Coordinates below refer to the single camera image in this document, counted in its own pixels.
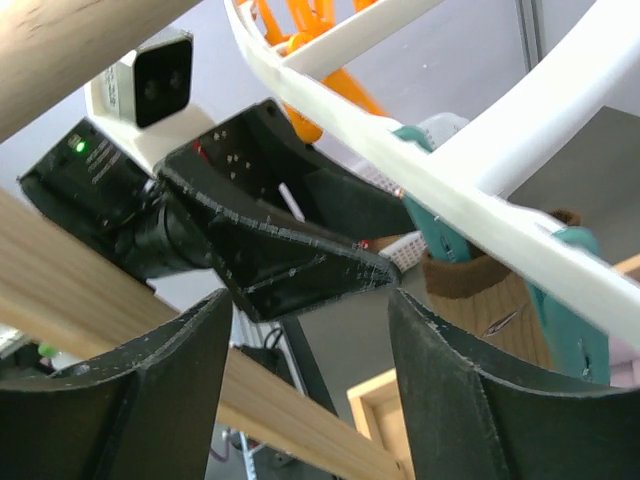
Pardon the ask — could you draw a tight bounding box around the wooden drying rack stand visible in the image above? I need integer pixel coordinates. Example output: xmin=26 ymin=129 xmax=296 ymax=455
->
xmin=0 ymin=0 xmax=640 ymax=480

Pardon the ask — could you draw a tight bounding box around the white perforated plastic basket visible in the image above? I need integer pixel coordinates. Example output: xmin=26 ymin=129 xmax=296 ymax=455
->
xmin=353 ymin=112 xmax=471 ymax=272

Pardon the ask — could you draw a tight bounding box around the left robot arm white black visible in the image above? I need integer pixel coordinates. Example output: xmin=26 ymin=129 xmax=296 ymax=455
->
xmin=19 ymin=100 xmax=413 ymax=322

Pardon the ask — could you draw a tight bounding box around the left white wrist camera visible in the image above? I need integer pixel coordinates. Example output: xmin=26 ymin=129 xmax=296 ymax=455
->
xmin=84 ymin=26 xmax=215 ymax=172

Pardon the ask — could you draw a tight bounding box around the brown sock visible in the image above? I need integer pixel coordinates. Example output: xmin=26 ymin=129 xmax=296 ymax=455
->
xmin=419 ymin=208 xmax=584 ymax=371

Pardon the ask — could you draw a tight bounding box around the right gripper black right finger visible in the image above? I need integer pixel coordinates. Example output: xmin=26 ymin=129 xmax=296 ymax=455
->
xmin=388 ymin=289 xmax=639 ymax=479

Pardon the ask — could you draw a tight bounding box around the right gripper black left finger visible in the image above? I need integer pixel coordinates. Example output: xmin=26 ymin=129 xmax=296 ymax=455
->
xmin=1 ymin=289 xmax=232 ymax=479

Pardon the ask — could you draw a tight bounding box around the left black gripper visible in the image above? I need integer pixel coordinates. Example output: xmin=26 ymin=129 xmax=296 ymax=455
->
xmin=156 ymin=99 xmax=402 ymax=323

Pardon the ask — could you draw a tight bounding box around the white oval clip hanger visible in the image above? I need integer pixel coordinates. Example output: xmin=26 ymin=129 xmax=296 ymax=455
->
xmin=222 ymin=0 xmax=640 ymax=386

